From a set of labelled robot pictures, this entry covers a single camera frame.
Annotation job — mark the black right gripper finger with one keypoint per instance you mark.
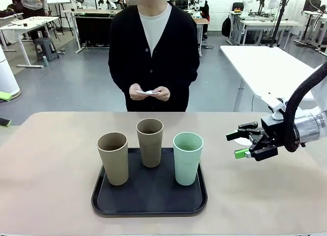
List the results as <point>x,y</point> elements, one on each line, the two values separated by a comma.
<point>263,150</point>
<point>246,128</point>

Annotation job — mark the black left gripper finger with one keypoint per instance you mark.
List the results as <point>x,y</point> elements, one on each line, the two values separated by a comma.
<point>4,96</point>
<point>4,122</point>

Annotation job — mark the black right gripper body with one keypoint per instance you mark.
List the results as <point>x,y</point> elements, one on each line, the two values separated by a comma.
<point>274,133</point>

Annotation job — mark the mint green cup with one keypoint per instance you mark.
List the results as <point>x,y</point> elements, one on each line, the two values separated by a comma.
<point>187,167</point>

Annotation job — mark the light tan cup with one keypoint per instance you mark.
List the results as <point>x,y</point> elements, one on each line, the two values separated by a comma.
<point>113,164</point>

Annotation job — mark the person's right forearm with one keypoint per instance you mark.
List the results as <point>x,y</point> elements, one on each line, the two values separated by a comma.
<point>118,79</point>

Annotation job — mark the person's left forearm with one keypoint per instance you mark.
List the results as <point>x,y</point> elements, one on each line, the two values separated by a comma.
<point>184,79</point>

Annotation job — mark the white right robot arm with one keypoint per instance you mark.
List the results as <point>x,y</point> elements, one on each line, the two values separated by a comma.
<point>309,128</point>

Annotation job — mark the person's left hand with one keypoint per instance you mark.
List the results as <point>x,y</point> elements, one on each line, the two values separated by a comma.
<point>163,94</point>

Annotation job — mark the person's right hand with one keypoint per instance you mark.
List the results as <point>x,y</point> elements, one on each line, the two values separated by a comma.
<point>136,91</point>

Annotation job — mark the white air purifier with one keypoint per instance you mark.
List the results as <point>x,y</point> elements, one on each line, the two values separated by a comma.
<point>7,77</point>

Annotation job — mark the small teal bottle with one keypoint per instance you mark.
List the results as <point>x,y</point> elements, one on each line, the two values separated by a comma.
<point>45,61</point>

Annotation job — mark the grey plastic stool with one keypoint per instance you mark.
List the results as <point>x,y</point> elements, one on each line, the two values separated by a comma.
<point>46,48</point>

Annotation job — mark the large white table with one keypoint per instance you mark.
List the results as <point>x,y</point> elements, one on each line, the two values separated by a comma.
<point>260,65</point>

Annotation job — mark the long white desk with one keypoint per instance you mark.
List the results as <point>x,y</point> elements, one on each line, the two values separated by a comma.
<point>23,24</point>

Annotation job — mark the black backpack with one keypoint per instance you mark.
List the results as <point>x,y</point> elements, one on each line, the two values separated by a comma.
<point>226,26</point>

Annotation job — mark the white desk with equipment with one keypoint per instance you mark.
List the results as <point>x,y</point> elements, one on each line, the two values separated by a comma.
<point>265,23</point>

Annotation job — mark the desk with black panel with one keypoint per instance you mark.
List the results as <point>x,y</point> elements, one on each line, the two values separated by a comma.
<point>92,29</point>

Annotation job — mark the black plastic tray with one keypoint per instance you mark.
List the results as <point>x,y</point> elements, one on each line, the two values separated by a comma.
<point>153,195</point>

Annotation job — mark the black tripod pole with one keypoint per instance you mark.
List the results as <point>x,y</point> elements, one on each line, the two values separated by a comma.
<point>279,19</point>

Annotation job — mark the wooden top table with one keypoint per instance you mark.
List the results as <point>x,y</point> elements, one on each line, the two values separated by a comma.
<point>201,21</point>

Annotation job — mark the seated person in black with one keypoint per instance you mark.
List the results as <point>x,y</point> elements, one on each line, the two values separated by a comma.
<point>205,13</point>

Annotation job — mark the person in black cardigan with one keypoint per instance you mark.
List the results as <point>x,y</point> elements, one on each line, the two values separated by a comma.
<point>132,54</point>

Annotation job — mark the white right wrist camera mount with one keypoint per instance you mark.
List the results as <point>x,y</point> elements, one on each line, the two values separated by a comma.
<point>277,108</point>

